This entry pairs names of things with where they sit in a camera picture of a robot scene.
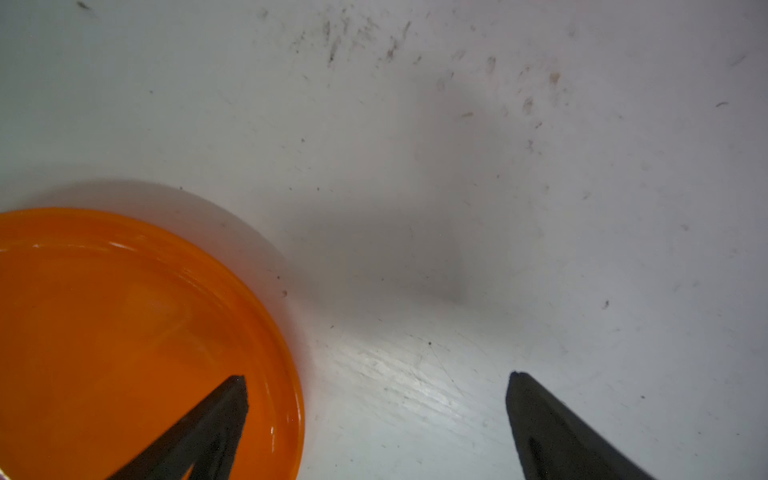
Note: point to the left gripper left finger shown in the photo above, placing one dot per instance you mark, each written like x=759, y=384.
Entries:
x=202, y=444

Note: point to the orange plate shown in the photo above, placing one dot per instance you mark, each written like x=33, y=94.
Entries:
x=111, y=330

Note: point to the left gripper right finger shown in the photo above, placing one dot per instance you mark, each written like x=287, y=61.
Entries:
x=552, y=442

